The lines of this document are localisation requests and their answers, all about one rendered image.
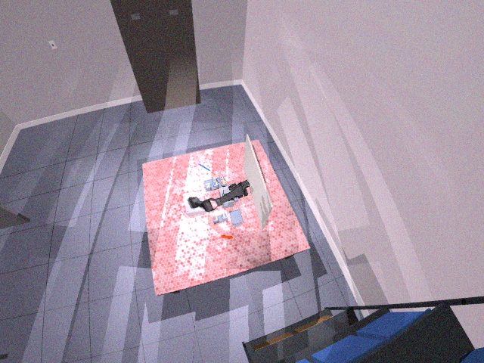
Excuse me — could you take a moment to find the grey flat panel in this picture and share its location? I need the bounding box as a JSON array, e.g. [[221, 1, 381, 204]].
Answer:
[[243, 134, 273, 230]]

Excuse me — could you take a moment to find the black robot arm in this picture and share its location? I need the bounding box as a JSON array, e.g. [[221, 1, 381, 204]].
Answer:
[[187, 180, 250, 213]]

